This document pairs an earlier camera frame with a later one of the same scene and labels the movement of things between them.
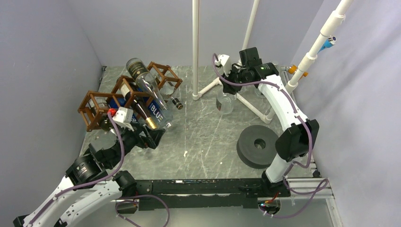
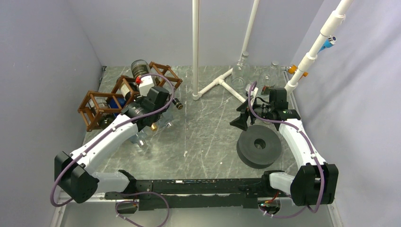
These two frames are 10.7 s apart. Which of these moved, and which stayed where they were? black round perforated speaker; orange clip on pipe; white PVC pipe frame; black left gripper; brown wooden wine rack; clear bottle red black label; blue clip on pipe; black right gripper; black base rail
Moved: clear bottle red black label; black left gripper; black right gripper
Stayed: black round perforated speaker; black base rail; blue clip on pipe; orange clip on pipe; brown wooden wine rack; white PVC pipe frame
